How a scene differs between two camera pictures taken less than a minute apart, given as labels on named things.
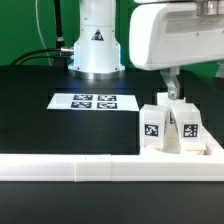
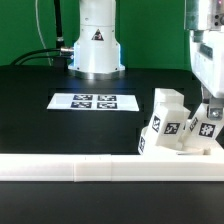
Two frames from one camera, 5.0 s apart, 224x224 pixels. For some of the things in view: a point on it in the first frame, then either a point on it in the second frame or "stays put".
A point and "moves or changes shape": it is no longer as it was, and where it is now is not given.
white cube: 152,126 moves or changes shape
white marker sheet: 93,102 stays put
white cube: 187,119 to 200,131
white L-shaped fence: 87,167 stays put
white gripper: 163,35 to 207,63
